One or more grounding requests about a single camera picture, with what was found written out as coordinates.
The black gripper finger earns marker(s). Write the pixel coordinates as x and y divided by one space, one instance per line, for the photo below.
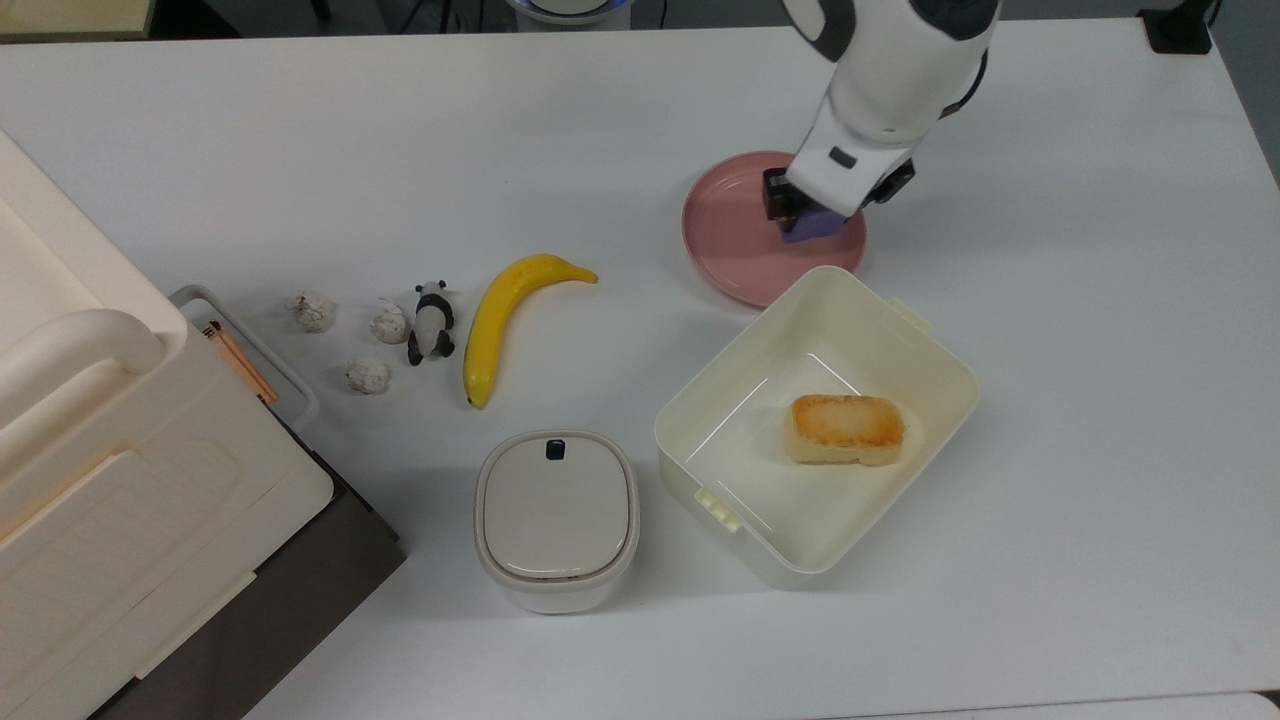
782 198

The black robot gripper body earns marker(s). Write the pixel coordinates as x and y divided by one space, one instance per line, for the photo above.
893 182

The purple foam cube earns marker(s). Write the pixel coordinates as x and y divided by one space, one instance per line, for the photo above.
812 226

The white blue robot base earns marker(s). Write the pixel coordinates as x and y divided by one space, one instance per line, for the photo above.
570 8

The pink round plate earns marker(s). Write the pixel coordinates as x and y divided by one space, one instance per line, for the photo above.
735 240

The toasted bread loaf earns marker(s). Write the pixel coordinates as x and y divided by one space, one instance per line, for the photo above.
846 428

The cream open plastic box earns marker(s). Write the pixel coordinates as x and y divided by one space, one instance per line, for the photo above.
760 470

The yellow banana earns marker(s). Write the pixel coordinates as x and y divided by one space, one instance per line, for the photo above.
493 320

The black table clamp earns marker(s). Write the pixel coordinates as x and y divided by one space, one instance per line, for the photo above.
1178 28

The black and white panda figure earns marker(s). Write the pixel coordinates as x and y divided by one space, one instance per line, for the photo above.
431 325

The small white lidded bin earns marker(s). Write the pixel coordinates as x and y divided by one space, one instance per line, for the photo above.
556 520

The white crumpled paper ball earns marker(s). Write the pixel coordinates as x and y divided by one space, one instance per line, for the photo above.
368 376
314 311
390 323

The orange pencil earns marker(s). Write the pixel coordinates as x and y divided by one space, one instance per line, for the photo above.
240 362

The dark brown base tray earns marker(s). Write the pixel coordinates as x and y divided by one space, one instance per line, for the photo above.
300 590

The wooden board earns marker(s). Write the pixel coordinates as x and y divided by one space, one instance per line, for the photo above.
70 15

